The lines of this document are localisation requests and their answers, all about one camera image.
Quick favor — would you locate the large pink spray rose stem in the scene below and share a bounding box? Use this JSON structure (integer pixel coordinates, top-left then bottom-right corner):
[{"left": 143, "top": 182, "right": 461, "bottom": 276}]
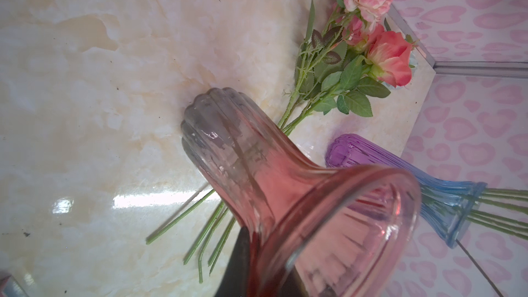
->
[{"left": 420, "top": 187, "right": 528, "bottom": 242}]

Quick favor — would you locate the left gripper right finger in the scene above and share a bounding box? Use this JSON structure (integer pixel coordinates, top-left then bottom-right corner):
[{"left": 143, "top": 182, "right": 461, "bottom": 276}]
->
[{"left": 280, "top": 267, "right": 309, "bottom": 297}]

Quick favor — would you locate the red glass vase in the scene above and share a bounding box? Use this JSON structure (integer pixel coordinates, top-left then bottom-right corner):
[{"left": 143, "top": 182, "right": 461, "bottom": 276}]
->
[{"left": 181, "top": 88, "right": 421, "bottom": 296}]

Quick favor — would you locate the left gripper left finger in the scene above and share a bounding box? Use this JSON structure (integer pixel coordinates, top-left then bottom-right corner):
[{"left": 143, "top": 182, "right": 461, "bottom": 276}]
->
[{"left": 215, "top": 227, "right": 251, "bottom": 297}]

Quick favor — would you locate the pile of pink roses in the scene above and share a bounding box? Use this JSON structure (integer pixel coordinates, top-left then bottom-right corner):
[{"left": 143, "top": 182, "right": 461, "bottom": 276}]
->
[{"left": 145, "top": 0, "right": 417, "bottom": 285}]

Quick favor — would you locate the purple blue glass vase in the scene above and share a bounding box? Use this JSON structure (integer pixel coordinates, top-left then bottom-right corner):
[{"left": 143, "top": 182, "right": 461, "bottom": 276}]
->
[{"left": 325, "top": 134, "right": 488, "bottom": 249}]

